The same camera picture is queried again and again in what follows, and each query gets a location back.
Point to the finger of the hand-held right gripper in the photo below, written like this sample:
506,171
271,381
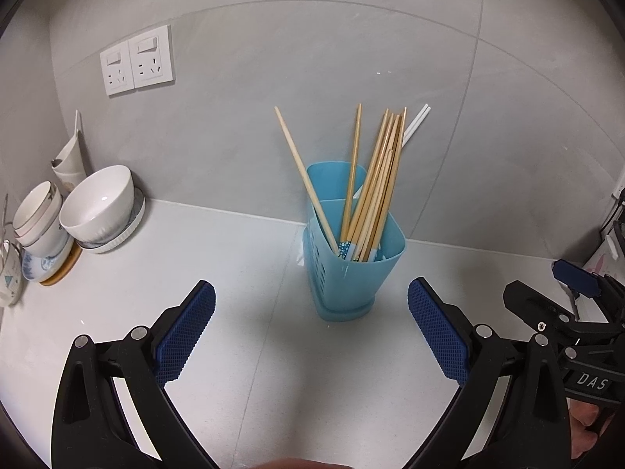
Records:
537,308
576,276

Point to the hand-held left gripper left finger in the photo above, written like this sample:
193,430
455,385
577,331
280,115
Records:
188,332

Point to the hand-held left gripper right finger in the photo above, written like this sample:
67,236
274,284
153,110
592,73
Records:
434,332

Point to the blue plastic utensil holder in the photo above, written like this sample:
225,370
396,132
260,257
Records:
351,288

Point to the red floral end pale chopstick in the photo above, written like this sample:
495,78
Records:
396,146

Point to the person's right hand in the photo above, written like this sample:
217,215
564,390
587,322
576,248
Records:
586,425

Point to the white pink flowered rice cooker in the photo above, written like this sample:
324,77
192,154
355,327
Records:
603,254

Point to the white ribbed dish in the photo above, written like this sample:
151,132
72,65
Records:
129,232

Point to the round wooden plate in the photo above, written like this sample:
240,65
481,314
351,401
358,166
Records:
68,268

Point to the large white bowl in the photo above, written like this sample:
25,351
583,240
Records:
97,205

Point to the white stacked bowl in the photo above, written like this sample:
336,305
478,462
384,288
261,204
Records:
49,244

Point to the white triangle patterned cup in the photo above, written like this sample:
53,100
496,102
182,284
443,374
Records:
10,278

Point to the stack of small bowls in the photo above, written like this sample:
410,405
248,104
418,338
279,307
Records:
36,207

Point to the white wall socket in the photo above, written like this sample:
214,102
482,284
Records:
621,186

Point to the white switch socket panel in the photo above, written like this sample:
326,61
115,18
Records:
151,56
117,68

